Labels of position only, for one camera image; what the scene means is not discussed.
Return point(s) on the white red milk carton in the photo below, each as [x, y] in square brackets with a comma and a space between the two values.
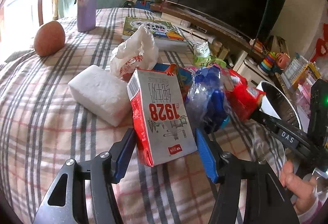
[159, 117]

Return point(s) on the right hand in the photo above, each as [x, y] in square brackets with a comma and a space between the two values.
[305, 191]

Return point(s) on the orange blue ovaltine bag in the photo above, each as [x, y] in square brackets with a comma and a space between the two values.
[184, 76]

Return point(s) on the orange round fruit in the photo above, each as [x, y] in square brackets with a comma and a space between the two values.
[49, 39]

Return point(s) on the purple thermos bottle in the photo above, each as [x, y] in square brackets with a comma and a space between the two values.
[87, 1]

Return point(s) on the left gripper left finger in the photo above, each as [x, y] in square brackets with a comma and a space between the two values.
[65, 200]

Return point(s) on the plaid checked tablecloth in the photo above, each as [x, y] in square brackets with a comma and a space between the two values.
[42, 126]

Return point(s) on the red snack bag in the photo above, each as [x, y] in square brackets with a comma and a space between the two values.
[243, 99]

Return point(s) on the white rimmed trash bin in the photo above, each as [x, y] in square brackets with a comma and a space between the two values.
[276, 104]

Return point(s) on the rainbow stacking ring toy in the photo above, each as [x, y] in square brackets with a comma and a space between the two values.
[267, 64]

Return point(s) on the clear pink storage box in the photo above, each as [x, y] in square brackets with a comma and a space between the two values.
[299, 76]

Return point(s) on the green snack pouch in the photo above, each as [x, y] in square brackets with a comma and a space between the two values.
[204, 58]

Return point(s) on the white tv cabinet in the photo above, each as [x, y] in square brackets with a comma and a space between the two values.
[239, 54]

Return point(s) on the white plastic bag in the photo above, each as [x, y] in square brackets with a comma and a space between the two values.
[139, 51]

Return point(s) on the white foam block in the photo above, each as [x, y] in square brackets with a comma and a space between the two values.
[101, 93]

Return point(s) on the blue plastic bag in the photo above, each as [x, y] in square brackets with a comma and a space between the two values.
[206, 104]

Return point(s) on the right red wall hanging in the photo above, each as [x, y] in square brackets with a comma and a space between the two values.
[321, 47]

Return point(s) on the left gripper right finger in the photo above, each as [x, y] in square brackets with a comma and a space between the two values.
[266, 199]

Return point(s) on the children's picture book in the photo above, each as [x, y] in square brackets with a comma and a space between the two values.
[166, 36]

